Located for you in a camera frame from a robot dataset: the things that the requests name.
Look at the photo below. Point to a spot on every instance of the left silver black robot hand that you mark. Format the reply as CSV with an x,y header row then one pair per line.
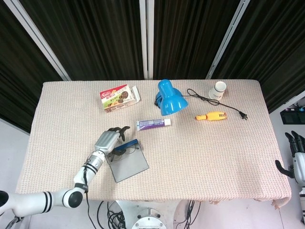
x,y
106,142

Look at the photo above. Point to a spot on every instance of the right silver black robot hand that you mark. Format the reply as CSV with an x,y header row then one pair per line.
x,y
300,164

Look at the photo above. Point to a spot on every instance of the wire-frame eyeglasses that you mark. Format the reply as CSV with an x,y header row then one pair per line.
x,y
118,152

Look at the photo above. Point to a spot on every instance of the blue glasses case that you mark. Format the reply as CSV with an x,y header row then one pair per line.
x,y
129,164

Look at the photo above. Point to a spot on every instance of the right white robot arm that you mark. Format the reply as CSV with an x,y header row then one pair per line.
x,y
303,202

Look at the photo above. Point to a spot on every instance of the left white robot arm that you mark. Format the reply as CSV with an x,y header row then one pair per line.
x,y
47,200

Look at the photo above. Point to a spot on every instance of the robot base with metal flange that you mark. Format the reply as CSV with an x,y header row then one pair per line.
x,y
149,219

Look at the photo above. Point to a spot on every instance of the open cookie carton box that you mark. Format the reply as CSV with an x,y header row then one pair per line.
x,y
116,97

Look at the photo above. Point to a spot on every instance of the black plastic storage bin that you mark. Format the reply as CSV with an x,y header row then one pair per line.
x,y
291,117

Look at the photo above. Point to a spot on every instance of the beige cloth-covered table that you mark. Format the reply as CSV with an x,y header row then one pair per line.
x,y
190,155

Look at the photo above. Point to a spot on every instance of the purple toothpaste tube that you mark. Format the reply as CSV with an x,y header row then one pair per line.
x,y
152,124

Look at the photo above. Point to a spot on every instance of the blue desk lamp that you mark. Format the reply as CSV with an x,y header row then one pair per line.
x,y
170,100

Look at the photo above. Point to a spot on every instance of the yellow rubber chicken toy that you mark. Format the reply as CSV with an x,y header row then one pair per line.
x,y
212,116

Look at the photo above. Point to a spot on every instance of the black pleated curtain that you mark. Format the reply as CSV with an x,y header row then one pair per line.
x,y
95,35

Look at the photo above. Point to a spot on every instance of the white paper cup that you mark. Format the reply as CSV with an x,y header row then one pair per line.
x,y
217,91

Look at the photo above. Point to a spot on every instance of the white upright frame post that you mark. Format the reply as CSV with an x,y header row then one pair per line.
x,y
147,38

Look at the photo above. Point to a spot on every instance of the white slanted frame post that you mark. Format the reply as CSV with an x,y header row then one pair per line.
x,y
226,40
40,40

